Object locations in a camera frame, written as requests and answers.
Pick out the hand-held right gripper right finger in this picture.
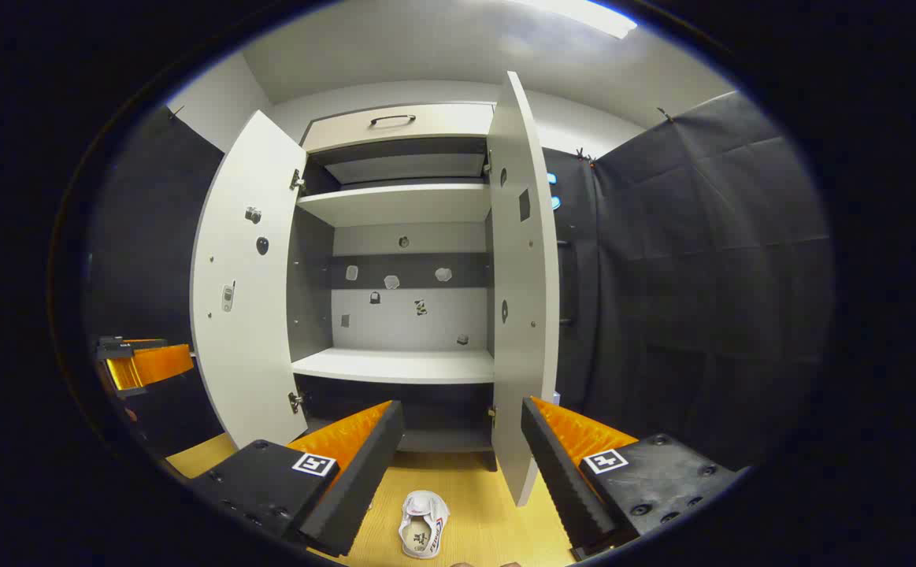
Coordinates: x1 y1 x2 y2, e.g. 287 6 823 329
521 396 746 561

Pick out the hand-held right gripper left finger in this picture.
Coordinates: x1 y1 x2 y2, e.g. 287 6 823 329
190 400 405 558

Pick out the white canvas shoe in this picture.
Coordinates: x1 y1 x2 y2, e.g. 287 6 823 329
399 490 451 560

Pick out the white shoe cabinet door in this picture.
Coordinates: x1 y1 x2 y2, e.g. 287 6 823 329
486 71 562 507
190 110 310 450

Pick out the white shoe cabinet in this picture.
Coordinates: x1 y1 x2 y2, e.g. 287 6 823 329
288 101 506 473

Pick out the white cabinet drawer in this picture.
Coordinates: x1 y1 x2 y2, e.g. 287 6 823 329
302 102 496 154

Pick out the black backdrop cloth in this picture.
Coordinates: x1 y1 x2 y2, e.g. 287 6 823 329
83 91 833 473

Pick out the ceiling light panel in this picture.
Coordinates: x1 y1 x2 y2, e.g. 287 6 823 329
505 0 638 40

